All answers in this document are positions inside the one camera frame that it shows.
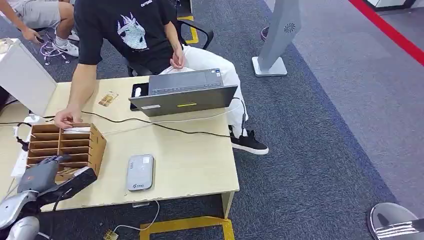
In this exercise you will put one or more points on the person's right hand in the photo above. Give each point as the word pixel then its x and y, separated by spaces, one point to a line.
pixel 68 117

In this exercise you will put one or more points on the person's left hand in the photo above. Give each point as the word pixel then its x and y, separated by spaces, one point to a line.
pixel 178 59

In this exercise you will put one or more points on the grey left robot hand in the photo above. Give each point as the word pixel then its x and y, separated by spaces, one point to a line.
pixel 39 177

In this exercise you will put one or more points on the white cards stack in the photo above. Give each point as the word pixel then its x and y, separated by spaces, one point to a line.
pixel 78 130

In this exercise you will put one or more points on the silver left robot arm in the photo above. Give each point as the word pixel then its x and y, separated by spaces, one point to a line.
pixel 13 207

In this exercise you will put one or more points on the printed cards stack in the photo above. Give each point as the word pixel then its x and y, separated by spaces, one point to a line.
pixel 68 171

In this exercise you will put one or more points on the white power adapter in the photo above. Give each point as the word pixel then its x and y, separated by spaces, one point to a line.
pixel 31 118

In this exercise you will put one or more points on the grey laptop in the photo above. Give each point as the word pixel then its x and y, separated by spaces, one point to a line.
pixel 184 97

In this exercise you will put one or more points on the wooden card box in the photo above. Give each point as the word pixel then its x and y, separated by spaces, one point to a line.
pixel 96 149

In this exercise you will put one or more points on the person in black shirt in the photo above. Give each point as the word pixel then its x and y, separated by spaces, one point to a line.
pixel 139 36

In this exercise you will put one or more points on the small white object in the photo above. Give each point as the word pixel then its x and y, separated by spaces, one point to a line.
pixel 137 92

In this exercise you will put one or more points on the black phone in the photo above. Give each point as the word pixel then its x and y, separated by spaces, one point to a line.
pixel 139 99

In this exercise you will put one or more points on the white board panel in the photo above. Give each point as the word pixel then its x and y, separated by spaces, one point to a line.
pixel 24 78

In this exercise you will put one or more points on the person's dark shoe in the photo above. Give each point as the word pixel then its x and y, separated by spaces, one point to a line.
pixel 264 33

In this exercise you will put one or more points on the grey flat router device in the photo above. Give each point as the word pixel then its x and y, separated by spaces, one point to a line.
pixel 140 172

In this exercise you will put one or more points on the small yellow connector board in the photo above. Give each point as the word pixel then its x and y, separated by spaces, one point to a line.
pixel 110 235

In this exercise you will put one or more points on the clear plastic bag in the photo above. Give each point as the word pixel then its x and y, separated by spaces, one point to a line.
pixel 6 45

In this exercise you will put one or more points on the pale wooden desk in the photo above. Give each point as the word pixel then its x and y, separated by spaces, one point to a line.
pixel 185 159

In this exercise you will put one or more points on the grey kiosk stand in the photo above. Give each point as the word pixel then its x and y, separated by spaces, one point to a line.
pixel 278 36

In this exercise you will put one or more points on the person in grey shorts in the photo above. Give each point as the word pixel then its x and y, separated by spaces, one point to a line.
pixel 39 16

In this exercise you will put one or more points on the yellow floor tape frame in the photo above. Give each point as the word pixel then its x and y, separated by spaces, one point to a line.
pixel 185 225

